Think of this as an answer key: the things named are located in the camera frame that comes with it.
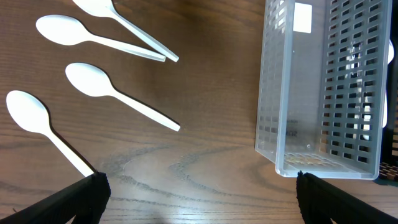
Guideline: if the dark green plastic basket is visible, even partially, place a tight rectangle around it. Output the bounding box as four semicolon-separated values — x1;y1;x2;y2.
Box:
374;0;397;187

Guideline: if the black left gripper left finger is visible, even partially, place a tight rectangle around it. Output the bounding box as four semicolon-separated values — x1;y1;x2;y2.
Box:
1;172;111;224

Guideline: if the white spoon bottom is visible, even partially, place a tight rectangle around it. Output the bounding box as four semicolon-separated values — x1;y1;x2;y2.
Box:
6;90;94;177

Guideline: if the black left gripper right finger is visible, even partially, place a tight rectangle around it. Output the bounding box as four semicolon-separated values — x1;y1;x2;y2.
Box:
296;172;397;224

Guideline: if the white short plastic spoon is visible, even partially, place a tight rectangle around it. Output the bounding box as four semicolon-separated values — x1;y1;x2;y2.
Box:
362;39;395;141

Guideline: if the clear plastic basket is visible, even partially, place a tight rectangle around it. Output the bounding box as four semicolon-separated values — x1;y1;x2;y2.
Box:
255;0;392;180

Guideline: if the white spoon top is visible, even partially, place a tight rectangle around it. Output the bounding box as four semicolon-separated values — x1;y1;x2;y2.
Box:
73;0;179;62

